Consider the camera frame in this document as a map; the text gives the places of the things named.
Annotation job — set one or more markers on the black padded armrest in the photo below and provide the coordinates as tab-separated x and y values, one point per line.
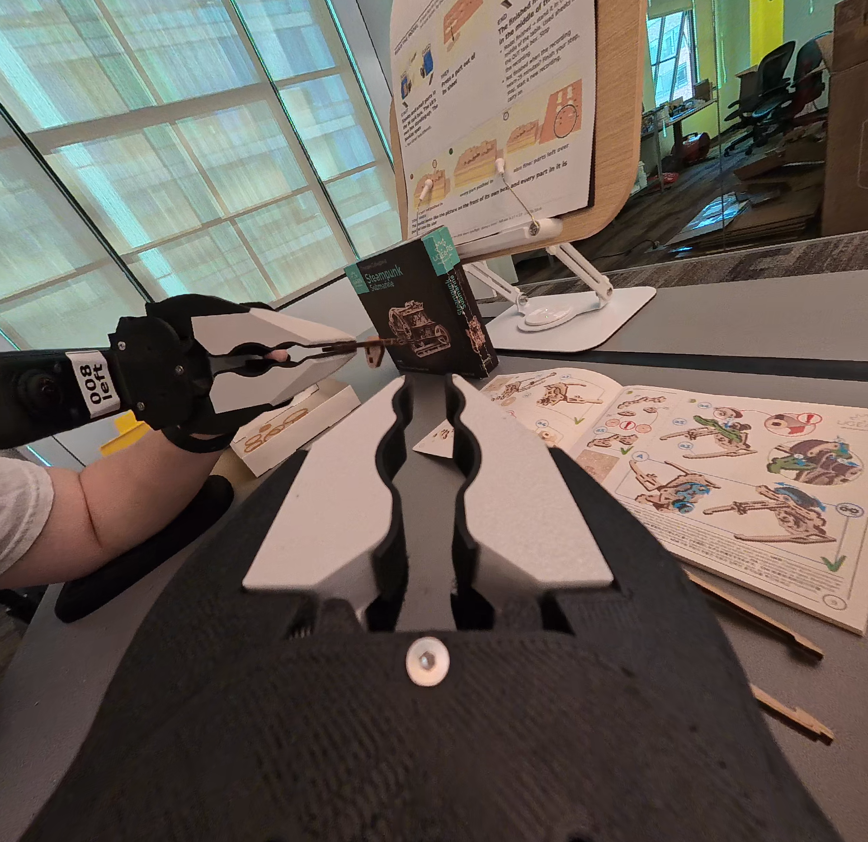
122	577

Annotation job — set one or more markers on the yellow object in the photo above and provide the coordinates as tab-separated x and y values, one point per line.
125	429

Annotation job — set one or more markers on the black model kit box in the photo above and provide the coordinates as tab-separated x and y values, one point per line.
407	299

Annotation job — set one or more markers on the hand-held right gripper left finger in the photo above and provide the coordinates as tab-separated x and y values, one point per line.
319	516

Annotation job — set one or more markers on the yellow wall poster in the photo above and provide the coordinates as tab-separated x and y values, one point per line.
766	14

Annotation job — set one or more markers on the black office chair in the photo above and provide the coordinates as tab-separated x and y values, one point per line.
766	82

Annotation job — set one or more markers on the illustrated instruction booklet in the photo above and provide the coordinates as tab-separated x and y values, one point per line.
712	489

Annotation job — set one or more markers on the large cardboard box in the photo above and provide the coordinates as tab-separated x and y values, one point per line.
847	109

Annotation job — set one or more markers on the dark red office chair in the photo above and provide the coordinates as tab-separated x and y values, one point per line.
810	82

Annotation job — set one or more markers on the white cardboard tray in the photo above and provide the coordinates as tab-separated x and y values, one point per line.
322	418

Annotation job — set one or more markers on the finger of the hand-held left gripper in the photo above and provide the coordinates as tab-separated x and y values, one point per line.
285	384
271	326

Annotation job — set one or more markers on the flattened cardboard pile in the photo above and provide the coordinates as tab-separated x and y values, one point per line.
766	211

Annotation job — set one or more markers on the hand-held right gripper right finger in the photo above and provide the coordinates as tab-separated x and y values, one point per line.
525	509

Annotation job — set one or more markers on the white shirt sleeve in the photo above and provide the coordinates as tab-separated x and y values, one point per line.
20	509

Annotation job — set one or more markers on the wooden book stand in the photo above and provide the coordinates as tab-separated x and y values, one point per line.
618	109

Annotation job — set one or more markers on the person's left forearm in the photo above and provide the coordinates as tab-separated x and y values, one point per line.
135	496

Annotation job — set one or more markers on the printed instruction sheet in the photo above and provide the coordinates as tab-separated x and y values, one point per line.
488	75

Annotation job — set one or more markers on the small pale printed scrap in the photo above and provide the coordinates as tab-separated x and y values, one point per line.
437	442

